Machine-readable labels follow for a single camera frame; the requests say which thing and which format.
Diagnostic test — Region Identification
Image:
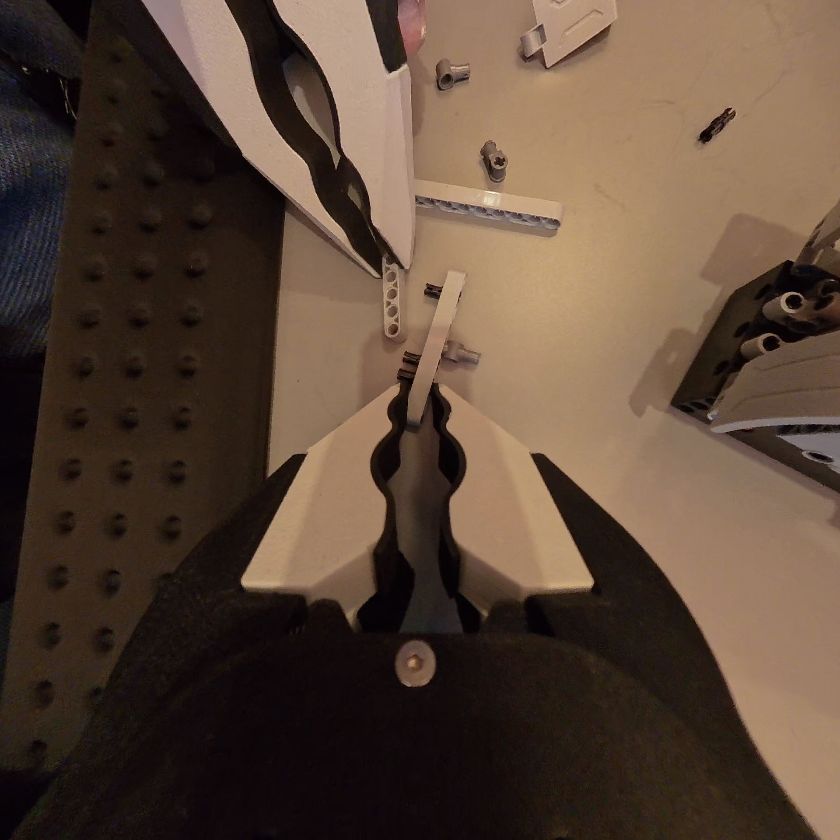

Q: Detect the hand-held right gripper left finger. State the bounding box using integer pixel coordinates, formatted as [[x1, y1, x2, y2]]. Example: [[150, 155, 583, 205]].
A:
[[241, 385, 416, 634]]

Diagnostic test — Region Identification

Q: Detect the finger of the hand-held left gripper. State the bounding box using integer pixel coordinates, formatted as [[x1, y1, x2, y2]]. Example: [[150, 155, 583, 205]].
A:
[[140, 0, 389, 278], [269, 0, 417, 271]]

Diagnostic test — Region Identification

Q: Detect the black perforated mat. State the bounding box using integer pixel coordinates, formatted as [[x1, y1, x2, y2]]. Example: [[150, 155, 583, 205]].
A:
[[0, 0, 287, 777]]

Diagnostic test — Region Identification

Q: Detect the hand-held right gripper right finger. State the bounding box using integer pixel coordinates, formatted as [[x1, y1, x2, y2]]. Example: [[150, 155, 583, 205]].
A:
[[432, 385, 596, 634]]

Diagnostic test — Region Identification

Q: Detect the short grey beam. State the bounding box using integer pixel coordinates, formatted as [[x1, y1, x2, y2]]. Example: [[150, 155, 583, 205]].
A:
[[382, 255, 408, 343]]

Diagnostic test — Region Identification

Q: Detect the grey orange toy model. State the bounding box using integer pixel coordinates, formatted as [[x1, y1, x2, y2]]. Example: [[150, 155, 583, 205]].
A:
[[669, 199, 840, 494]]

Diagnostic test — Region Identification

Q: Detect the person's left hand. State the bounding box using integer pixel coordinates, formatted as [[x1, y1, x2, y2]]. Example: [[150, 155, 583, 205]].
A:
[[397, 0, 429, 59]]

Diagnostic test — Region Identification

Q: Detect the long grey beam with pins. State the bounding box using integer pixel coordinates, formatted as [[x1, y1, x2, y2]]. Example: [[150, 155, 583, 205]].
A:
[[398, 270, 468, 432]]

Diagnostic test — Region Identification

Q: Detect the small grey curved panel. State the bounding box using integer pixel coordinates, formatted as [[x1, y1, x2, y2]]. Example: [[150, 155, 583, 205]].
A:
[[520, 0, 620, 70]]

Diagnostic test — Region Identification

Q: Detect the long plain grey beam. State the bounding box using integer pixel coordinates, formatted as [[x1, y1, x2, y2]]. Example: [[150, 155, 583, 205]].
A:
[[413, 179, 565, 238]]

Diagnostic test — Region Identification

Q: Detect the black connector pin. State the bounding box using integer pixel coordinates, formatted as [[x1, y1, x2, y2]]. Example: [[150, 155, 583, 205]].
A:
[[697, 106, 738, 145]]

